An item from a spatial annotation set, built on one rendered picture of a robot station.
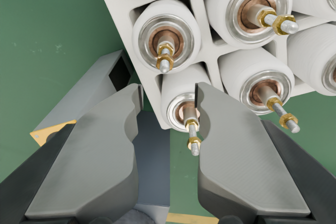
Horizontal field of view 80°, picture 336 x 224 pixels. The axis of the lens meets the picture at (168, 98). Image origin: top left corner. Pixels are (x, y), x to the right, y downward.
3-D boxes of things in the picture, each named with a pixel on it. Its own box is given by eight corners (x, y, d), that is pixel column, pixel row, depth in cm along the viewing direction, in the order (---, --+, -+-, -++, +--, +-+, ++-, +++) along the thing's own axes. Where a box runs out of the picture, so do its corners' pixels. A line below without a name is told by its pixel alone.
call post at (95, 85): (134, 72, 56) (101, 156, 30) (111, 79, 58) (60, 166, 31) (123, 48, 53) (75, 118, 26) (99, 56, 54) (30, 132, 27)
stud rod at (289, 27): (265, 10, 24) (300, 22, 17) (263, 19, 24) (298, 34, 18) (256, 11, 24) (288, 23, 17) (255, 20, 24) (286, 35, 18)
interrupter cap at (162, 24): (135, 13, 26) (135, 14, 25) (195, 12, 25) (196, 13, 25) (140, 69, 29) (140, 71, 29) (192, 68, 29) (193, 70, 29)
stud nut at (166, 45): (160, 41, 24) (160, 42, 23) (174, 44, 24) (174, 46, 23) (157, 56, 25) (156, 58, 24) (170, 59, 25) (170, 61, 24)
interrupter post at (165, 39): (157, 34, 27) (155, 40, 24) (175, 33, 27) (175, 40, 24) (157, 51, 28) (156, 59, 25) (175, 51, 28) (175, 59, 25)
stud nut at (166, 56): (158, 50, 21) (158, 53, 20) (175, 54, 21) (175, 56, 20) (155, 68, 22) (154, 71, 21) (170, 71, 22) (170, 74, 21)
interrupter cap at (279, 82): (246, 66, 29) (247, 68, 28) (297, 70, 29) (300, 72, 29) (233, 110, 33) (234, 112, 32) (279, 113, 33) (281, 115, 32)
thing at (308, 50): (261, 23, 43) (313, 49, 27) (309, 7, 41) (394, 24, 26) (266, 64, 48) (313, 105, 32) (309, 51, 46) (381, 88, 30)
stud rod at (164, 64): (162, 42, 26) (160, 63, 19) (170, 43, 26) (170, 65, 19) (161, 49, 26) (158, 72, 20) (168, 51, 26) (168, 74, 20)
